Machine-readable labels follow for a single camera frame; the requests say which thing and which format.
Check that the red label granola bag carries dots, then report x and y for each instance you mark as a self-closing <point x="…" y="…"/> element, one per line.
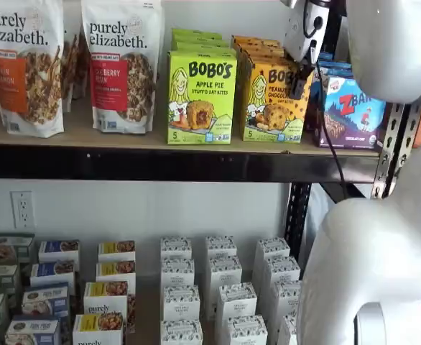
<point x="124" y="43"/>

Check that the orange Bobo's peanut butter box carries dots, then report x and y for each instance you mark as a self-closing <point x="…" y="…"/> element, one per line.
<point x="251" y="39"/>
<point x="261" y="54"/>
<point x="268" y="115"/>
<point x="257" y="46"/>

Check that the wooden shelf board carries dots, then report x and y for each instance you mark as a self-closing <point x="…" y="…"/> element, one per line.
<point x="88" y="138"/>

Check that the black metal shelf beam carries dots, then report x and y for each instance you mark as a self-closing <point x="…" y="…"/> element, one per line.
<point x="160" y="163"/>

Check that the blue granola box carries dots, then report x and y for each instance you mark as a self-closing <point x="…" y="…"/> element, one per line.
<point x="45" y="300"/>
<point x="32" y="330"/>
<point x="52" y="273"/>
<point x="59" y="249"/>

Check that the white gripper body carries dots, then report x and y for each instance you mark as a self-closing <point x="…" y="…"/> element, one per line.
<point x="304" y="32"/>

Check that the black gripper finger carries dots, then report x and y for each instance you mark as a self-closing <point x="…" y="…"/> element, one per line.
<point x="299" y="86"/>

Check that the black diagonal shelf brace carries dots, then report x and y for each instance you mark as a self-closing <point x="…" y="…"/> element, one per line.
<point x="354" y="190"/>

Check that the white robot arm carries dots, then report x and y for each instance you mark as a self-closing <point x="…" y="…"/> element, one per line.
<point x="393" y="54"/>

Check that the perforated metal shelf post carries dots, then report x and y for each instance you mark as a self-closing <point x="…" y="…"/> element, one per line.
<point x="393" y="151"/>
<point x="298" y="215"/>

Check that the white granola bag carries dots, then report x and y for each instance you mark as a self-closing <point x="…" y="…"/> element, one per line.
<point x="74" y="72"/>

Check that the yellow granola box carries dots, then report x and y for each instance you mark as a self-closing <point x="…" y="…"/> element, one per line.
<point x="106" y="298"/>
<point x="99" y="328"/>
<point x="115" y="271"/>
<point x="117" y="249"/>

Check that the green Bobo's apple pie box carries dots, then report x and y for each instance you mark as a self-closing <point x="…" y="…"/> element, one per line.
<point x="201" y="97"/>
<point x="199" y="40"/>
<point x="196" y="33"/>
<point x="205" y="47"/>

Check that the white wall outlet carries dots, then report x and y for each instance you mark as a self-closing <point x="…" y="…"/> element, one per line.
<point x="22" y="210"/>

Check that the white patterned box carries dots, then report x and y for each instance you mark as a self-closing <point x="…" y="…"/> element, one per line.
<point x="281" y="270"/>
<point x="287" y="330"/>
<point x="177" y="272"/>
<point x="247" y="331"/>
<point x="180" y="303"/>
<point x="236" y="302"/>
<point x="272" y="248"/>
<point x="176" y="247"/>
<point x="225" y="271"/>
<point x="181" y="333"/>
<point x="287" y="296"/>
<point x="220" y="246"/>

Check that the orange label granola bag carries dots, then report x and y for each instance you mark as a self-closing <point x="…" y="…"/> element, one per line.
<point x="23" y="36"/>

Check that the blue Zbar box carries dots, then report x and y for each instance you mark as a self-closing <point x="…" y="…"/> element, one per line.
<point x="336" y="68"/>
<point x="350" y="118"/>
<point x="326" y="56"/>

